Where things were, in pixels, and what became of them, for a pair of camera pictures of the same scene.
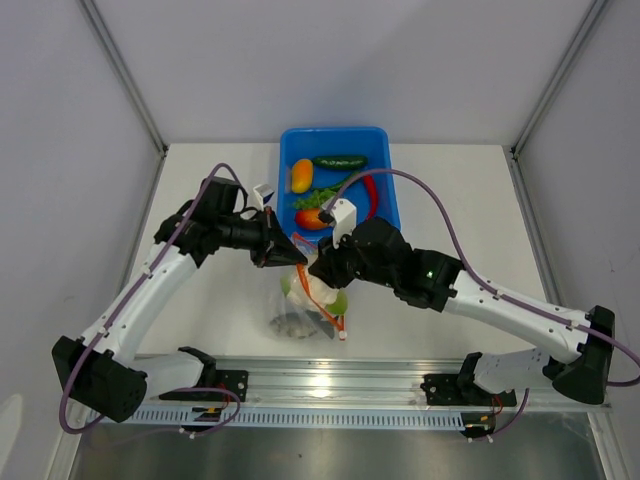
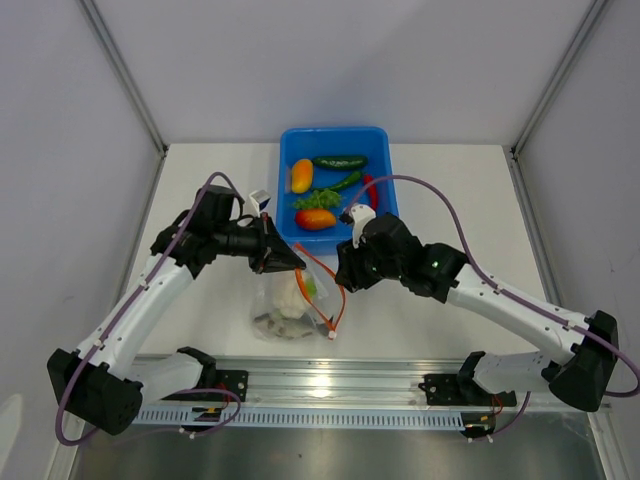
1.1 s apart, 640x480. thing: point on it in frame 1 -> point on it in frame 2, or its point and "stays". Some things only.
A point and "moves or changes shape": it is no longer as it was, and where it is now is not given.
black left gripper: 274,247 stays
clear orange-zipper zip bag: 301,307 moves or changes shape
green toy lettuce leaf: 314,200 stays
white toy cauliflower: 322,293 -> 289,299
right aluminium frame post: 548,94 stays
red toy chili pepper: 372,195 stays
